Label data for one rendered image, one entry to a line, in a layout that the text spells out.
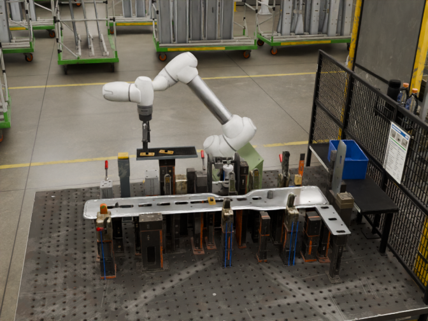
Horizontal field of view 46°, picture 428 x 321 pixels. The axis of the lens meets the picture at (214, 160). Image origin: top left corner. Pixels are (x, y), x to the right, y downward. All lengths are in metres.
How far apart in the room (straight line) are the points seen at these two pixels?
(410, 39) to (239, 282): 2.92
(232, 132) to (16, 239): 2.11
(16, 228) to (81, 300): 2.07
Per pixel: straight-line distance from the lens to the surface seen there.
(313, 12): 10.72
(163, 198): 2.88
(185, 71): 3.34
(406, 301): 2.84
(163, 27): 9.58
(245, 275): 2.80
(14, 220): 4.80
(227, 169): 2.99
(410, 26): 4.87
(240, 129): 3.41
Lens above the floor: 2.46
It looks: 26 degrees down
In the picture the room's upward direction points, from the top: 1 degrees clockwise
